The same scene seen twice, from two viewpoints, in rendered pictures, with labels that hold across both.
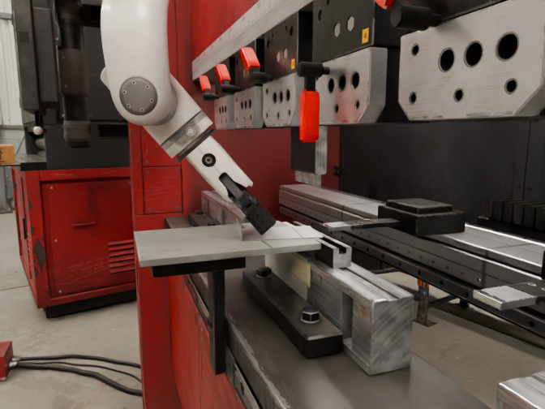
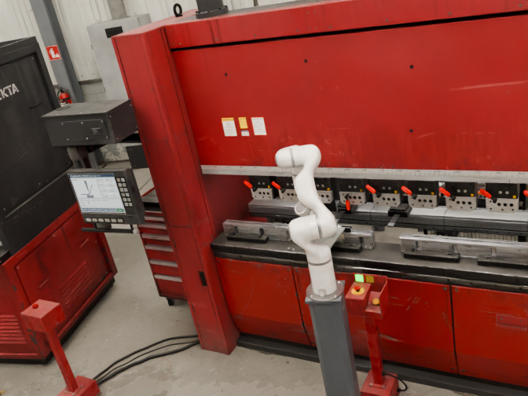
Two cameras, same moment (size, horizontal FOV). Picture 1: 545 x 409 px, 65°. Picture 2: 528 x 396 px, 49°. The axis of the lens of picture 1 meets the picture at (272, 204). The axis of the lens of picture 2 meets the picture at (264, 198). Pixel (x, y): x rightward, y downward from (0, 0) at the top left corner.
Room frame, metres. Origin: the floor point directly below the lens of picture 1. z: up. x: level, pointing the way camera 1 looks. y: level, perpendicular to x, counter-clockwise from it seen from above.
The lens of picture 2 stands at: (-1.56, 2.09, 2.64)
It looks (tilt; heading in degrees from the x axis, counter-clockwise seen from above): 24 degrees down; 323
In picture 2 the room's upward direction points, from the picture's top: 12 degrees counter-clockwise
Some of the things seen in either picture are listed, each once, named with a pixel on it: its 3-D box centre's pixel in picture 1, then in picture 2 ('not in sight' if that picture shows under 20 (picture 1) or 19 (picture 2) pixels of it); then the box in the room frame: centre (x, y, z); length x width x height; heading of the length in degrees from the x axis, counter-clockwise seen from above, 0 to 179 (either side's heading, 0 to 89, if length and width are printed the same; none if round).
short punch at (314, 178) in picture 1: (307, 155); (328, 207); (0.72, -0.06, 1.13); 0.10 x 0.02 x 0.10; 20
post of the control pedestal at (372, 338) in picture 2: not in sight; (374, 346); (0.33, 0.13, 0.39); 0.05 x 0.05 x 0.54; 22
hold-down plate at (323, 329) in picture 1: (283, 303); (337, 246); (0.66, -0.02, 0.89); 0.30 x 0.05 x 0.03; 20
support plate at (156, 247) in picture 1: (222, 239); (322, 238); (0.67, 0.08, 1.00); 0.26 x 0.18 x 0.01; 110
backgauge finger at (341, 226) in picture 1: (386, 217); (341, 211); (0.78, -0.21, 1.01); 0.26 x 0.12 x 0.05; 110
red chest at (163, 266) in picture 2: not in sight; (188, 246); (2.25, 0.13, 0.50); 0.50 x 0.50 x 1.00; 20
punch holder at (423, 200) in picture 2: not in sight; (423, 191); (0.18, -0.25, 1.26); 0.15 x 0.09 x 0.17; 20
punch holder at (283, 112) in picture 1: (301, 76); (321, 187); (0.74, -0.05, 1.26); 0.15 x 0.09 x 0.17; 20
